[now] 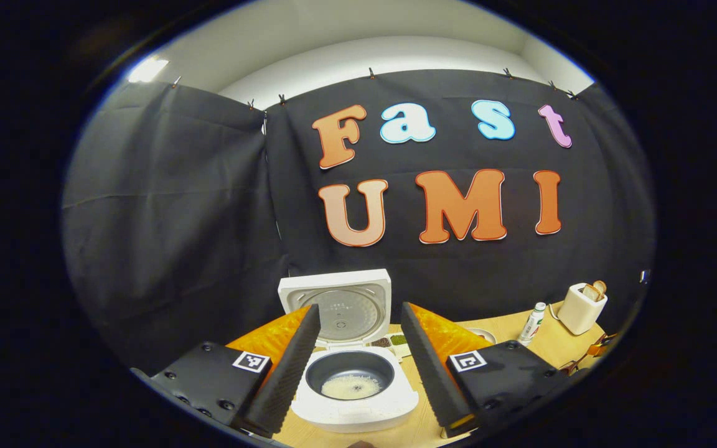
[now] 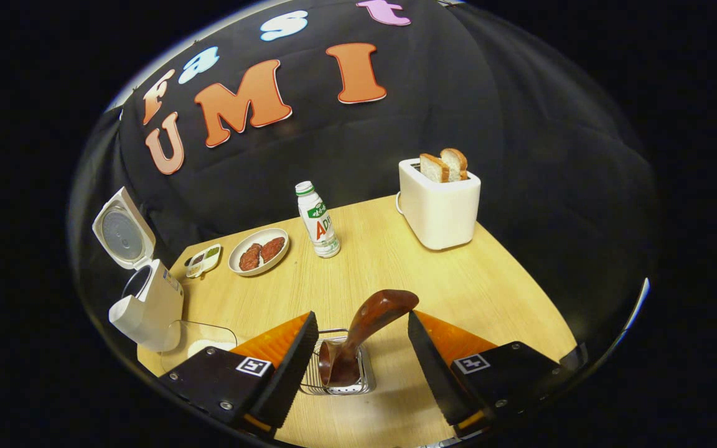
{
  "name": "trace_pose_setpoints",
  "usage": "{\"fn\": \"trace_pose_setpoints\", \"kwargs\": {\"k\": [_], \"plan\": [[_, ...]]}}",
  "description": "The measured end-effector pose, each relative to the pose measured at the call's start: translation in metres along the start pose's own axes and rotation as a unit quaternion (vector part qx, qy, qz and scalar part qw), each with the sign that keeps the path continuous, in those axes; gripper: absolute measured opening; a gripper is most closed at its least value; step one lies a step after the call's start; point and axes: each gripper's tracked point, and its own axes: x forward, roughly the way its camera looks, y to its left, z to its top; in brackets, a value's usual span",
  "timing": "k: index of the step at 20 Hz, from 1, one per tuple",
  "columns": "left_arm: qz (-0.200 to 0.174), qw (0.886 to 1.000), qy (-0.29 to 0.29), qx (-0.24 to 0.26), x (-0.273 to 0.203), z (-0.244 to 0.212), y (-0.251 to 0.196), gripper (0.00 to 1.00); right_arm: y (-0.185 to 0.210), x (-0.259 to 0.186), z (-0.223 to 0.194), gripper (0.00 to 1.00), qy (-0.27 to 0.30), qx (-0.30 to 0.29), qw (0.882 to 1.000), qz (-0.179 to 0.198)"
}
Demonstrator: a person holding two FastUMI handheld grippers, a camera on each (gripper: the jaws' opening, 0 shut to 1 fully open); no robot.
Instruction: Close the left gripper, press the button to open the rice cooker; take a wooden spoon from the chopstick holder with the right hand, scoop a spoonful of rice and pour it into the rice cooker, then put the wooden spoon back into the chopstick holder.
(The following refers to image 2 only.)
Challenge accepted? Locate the clear rice container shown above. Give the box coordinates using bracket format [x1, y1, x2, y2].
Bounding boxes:
[159, 320, 239, 374]

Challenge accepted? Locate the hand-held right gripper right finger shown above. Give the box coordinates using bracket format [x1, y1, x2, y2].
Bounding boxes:
[407, 310, 577, 436]

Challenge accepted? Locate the white round plate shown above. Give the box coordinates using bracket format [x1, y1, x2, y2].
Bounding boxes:
[228, 228, 290, 277]

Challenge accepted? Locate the black backdrop cloth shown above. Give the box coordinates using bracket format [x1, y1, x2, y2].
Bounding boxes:
[69, 0, 657, 374]

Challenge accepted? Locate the metal wire chopstick holder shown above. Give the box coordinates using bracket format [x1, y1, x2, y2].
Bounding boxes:
[299, 329, 377, 396]

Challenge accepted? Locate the brown wooden spoon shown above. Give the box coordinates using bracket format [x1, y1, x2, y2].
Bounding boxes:
[318, 289, 419, 388]

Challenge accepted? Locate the red meat piece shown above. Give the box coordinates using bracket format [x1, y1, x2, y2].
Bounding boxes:
[260, 236, 286, 263]
[239, 243, 263, 272]

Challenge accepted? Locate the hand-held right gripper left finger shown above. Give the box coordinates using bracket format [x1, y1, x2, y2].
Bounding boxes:
[158, 311, 320, 439]

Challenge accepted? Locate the white toaster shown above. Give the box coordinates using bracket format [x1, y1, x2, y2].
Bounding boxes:
[396, 157, 482, 251]

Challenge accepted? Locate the white divided sauce dish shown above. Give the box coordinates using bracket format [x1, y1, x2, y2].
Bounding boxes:
[184, 244, 222, 279]

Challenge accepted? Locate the white rice cooker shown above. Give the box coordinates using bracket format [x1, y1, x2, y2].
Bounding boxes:
[92, 187, 185, 353]

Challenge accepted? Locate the bread slice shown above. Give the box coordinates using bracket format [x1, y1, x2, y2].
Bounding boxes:
[440, 147, 469, 182]
[419, 153, 451, 184]

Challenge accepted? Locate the white drink bottle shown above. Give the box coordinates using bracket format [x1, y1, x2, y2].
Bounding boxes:
[295, 181, 341, 259]

